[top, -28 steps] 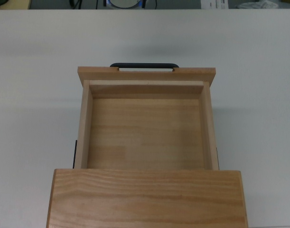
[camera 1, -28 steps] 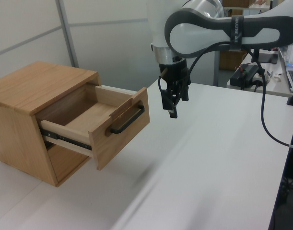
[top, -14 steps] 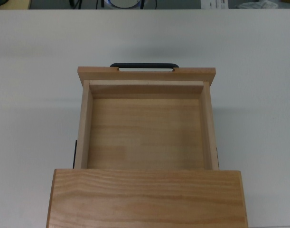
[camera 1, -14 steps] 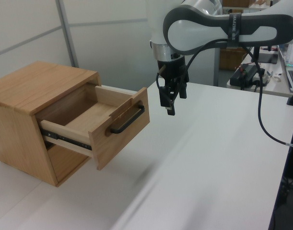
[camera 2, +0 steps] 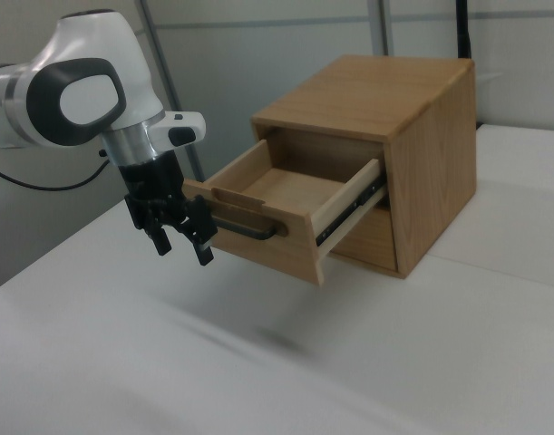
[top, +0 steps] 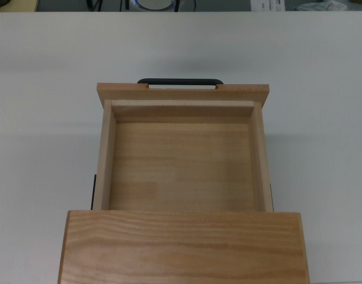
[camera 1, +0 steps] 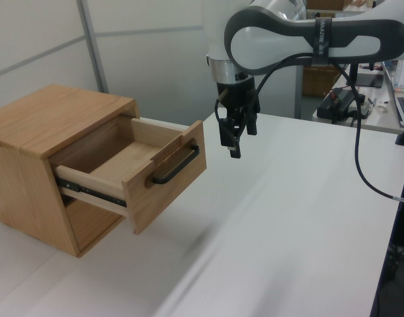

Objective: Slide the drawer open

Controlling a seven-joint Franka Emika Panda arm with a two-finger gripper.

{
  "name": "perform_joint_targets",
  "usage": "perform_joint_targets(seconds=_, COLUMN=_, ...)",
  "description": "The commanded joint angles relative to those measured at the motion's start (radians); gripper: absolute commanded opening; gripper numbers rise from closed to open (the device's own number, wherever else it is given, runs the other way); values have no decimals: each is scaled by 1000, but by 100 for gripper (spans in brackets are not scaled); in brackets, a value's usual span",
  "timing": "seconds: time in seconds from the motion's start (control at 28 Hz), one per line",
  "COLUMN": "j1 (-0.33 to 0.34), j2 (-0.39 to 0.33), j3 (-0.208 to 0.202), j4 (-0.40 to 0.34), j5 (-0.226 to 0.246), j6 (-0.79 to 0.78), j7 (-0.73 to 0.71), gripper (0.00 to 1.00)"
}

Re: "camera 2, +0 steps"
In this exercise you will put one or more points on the black pole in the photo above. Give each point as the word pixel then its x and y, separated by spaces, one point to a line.
pixel 463 31

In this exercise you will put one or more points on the slanted grey partition post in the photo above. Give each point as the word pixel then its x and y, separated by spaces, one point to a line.
pixel 161 54

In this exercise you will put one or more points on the closed wooden drawer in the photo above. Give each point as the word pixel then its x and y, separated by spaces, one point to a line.
pixel 372 244

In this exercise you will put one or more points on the wooden two-drawer cabinet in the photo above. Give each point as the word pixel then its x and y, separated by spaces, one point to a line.
pixel 440 181

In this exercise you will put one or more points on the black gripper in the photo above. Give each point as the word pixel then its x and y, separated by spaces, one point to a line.
pixel 152 179

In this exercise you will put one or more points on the black metal drawer slide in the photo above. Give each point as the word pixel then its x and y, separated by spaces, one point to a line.
pixel 349 210

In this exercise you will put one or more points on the upright grey partition post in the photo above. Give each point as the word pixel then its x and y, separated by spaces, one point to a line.
pixel 382 27

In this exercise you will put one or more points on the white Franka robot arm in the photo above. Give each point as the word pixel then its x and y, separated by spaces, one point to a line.
pixel 77 99

